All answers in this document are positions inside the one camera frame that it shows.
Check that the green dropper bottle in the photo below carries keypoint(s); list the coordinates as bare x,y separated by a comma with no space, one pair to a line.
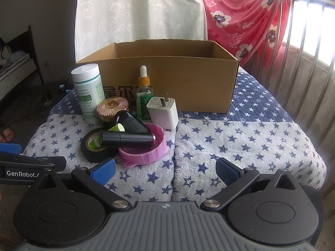
143,91

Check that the green lip balm tube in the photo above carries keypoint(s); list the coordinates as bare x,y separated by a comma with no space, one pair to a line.
116,128

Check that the black cylinder tube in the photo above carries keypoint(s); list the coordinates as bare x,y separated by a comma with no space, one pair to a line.
125,139

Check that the pink plastic lid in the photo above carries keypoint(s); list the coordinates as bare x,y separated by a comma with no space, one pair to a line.
146,157

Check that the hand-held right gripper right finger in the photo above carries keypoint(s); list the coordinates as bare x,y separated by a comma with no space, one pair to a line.
226,171

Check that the round gold jar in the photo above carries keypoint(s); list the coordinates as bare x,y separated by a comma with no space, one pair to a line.
112,106

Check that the black tape roll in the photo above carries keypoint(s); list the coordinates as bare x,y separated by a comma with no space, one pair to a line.
86,151

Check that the orange slipper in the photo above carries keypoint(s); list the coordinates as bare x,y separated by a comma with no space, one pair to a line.
6,135

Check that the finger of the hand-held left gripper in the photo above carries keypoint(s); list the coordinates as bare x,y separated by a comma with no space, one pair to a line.
9,148
52,162

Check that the white charger plug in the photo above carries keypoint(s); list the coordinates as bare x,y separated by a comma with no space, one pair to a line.
163,112

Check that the white patterned curtain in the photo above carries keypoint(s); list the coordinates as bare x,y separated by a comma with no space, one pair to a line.
138,10

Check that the dark clothes pile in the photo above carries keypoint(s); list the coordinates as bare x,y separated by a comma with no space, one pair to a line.
3,49

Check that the black key fob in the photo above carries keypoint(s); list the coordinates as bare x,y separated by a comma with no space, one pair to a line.
132,123

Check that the pink floral cloth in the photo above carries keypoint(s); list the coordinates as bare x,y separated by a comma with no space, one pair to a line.
243,23

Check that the cardboard box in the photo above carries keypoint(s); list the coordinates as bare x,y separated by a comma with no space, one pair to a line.
196,83

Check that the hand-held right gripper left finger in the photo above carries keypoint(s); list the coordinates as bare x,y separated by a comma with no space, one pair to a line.
104,171

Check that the white pill bottle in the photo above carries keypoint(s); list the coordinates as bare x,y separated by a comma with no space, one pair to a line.
86,94

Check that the dark bed frame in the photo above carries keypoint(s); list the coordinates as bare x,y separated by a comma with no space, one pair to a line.
33,52

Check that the quilted mattress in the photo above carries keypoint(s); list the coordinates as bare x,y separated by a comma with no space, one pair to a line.
15,70

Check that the star print blanket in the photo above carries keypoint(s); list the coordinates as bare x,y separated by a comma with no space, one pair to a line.
235,141

